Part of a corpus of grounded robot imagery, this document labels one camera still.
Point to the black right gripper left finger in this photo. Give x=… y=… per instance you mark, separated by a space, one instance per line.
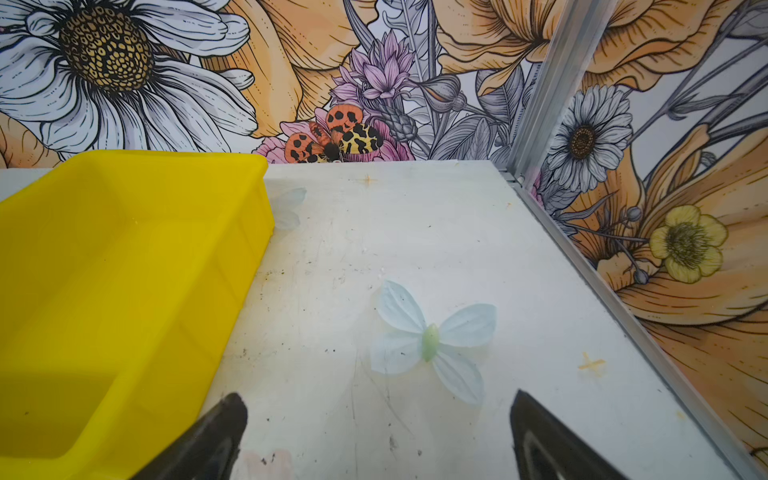
x=207 y=450

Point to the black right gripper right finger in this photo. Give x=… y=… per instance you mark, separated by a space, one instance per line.
x=545 y=448

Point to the yellow plastic bin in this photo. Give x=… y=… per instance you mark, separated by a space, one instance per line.
x=122 y=276

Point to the aluminium corner frame post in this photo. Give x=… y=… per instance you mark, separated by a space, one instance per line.
x=575 y=41

